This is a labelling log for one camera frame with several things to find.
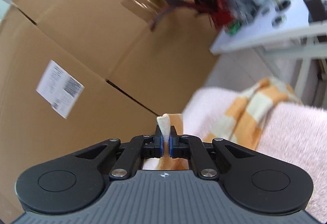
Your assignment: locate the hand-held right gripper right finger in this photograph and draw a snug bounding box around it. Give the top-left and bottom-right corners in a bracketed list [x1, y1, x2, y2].
[169, 126, 256, 180]

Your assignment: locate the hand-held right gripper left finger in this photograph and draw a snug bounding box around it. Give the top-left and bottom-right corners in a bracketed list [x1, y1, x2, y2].
[75, 125, 164, 180]

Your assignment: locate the orange striped garment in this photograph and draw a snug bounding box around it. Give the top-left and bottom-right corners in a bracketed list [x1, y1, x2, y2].
[156, 77, 303, 171]

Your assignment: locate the plain cardboard box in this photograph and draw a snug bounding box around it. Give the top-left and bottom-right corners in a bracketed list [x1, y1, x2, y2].
[106, 0, 220, 116]

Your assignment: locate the large cardboard box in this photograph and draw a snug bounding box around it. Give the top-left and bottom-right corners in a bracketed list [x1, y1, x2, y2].
[0, 6, 184, 224]

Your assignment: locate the white shipping label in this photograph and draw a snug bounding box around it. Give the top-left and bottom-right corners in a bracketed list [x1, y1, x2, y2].
[36, 60, 85, 120]

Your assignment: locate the pink fleece blanket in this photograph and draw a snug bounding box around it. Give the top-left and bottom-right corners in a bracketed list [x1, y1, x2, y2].
[183, 87, 327, 222]

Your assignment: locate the white table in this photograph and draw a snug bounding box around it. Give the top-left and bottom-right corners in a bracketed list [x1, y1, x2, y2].
[209, 0, 327, 107]

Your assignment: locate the taped cardboard box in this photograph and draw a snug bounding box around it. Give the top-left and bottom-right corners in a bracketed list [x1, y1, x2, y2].
[11, 0, 200, 79]

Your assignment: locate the black box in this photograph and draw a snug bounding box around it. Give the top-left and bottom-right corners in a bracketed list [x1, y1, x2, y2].
[303, 0, 327, 23]

